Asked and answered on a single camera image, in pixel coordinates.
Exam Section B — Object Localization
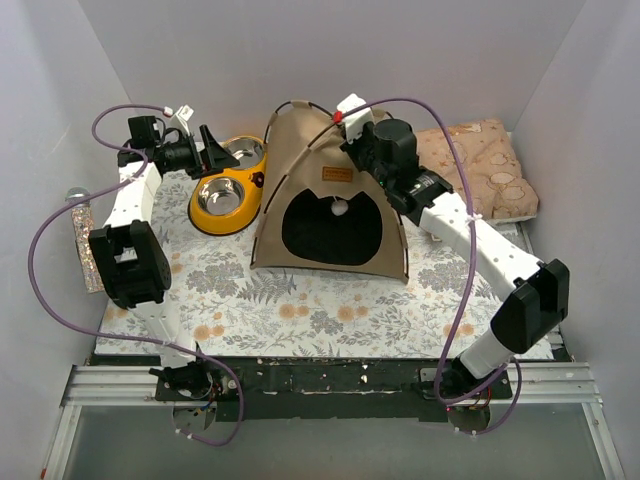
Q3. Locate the beige fabric pet tent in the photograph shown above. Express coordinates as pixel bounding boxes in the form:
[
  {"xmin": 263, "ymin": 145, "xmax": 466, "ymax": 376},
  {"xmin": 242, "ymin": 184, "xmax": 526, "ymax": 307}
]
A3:
[{"xmin": 249, "ymin": 98, "xmax": 410, "ymax": 287}]

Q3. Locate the beige patterned pillow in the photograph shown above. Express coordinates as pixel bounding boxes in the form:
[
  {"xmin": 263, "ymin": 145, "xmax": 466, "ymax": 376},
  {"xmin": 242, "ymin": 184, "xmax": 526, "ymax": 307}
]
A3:
[{"xmin": 416, "ymin": 118, "xmax": 539, "ymax": 224}]

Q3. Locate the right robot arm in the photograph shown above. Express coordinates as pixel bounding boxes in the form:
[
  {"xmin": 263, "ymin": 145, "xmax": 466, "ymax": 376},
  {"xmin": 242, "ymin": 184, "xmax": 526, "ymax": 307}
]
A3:
[{"xmin": 341, "ymin": 119, "xmax": 570, "ymax": 403}]

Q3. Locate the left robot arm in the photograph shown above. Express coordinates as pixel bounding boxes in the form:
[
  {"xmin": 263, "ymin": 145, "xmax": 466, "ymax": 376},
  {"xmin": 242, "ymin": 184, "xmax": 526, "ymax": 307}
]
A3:
[{"xmin": 88, "ymin": 105, "xmax": 239, "ymax": 401}]

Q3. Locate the yellow double pet bowl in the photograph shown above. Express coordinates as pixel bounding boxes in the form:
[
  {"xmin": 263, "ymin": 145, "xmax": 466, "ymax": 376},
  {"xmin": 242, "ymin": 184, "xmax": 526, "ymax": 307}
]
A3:
[{"xmin": 188, "ymin": 136, "xmax": 267, "ymax": 236}]

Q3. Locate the glitter toy microphone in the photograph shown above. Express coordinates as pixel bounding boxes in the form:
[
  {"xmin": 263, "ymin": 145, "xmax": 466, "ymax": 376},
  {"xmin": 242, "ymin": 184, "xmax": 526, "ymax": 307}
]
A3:
[{"xmin": 65, "ymin": 187, "xmax": 104, "ymax": 294}]

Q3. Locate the floral table mat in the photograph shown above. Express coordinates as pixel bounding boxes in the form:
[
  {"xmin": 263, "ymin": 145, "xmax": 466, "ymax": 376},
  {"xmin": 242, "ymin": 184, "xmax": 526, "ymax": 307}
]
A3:
[{"xmin": 94, "ymin": 139, "xmax": 556, "ymax": 361}]

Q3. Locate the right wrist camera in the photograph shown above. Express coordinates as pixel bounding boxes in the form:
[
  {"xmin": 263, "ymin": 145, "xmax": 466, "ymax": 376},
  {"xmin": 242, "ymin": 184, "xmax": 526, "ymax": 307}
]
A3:
[{"xmin": 334, "ymin": 93, "xmax": 374, "ymax": 144}]

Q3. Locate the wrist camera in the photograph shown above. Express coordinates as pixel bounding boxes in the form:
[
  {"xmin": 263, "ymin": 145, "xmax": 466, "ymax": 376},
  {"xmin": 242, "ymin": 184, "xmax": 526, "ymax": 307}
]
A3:
[
  {"xmin": 334, "ymin": 93, "xmax": 374, "ymax": 144},
  {"xmin": 170, "ymin": 105, "xmax": 194, "ymax": 136}
]

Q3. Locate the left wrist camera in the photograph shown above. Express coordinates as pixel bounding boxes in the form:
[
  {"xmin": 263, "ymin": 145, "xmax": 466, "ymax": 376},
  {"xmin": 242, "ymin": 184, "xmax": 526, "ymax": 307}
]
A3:
[{"xmin": 170, "ymin": 105, "xmax": 194, "ymax": 136}]

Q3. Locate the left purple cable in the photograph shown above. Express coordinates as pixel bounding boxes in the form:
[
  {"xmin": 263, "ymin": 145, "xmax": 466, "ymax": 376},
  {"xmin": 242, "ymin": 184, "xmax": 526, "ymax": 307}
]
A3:
[{"xmin": 28, "ymin": 103, "xmax": 247, "ymax": 447}]

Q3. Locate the purple cable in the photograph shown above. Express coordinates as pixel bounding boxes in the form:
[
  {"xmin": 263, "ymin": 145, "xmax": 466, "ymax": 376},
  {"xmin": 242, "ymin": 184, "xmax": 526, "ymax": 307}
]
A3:
[
  {"xmin": 28, "ymin": 103, "xmax": 247, "ymax": 447},
  {"xmin": 332, "ymin": 97, "xmax": 524, "ymax": 437}
]

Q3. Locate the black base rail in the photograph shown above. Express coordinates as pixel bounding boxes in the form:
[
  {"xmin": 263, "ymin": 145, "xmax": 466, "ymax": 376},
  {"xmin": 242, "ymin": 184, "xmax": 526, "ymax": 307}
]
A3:
[{"xmin": 154, "ymin": 355, "xmax": 516, "ymax": 424}]

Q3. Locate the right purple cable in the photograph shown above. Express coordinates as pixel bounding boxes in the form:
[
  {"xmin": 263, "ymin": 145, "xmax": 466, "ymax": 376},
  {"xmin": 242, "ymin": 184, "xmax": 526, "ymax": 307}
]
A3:
[{"xmin": 332, "ymin": 97, "xmax": 524, "ymax": 437}]

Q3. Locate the aluminium frame rail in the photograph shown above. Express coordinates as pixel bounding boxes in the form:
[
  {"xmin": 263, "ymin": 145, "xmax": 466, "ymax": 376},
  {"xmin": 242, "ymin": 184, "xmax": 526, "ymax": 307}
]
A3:
[{"xmin": 41, "ymin": 360, "xmax": 624, "ymax": 479}]

